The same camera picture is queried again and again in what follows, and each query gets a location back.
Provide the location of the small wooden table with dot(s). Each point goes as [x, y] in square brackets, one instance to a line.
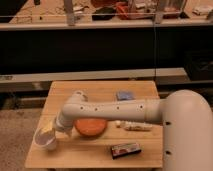
[76, 152]

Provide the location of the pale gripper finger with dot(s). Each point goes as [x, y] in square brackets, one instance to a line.
[68, 133]
[47, 128]

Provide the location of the orange tool on shelf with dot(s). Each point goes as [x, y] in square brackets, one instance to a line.
[123, 10]

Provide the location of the white ceramic cup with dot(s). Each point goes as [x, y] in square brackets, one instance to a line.
[45, 140]

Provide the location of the dark rectangular snack box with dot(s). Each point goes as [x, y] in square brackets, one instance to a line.
[125, 149]

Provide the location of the blue sponge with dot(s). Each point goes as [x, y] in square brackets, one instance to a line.
[124, 95]

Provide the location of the orange ceramic bowl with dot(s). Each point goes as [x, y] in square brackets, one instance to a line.
[90, 127]

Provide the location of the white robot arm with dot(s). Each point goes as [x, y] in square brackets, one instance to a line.
[186, 117]

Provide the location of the white plastic bottle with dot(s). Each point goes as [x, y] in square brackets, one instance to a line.
[133, 126]

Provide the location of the black object on shelf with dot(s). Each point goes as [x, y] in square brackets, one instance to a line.
[105, 13]

